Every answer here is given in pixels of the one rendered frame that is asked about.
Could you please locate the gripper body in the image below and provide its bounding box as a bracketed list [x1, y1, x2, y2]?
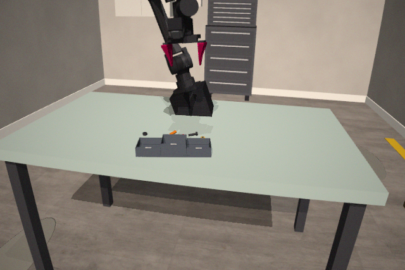
[163, 34, 206, 45]

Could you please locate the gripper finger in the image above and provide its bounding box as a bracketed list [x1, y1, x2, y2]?
[197, 42, 207, 65]
[161, 44, 173, 66]

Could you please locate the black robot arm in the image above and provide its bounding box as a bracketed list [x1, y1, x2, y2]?
[148, 0, 201, 94]

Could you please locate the grey three-compartment bin rack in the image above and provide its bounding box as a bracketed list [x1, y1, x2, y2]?
[135, 134, 211, 157]

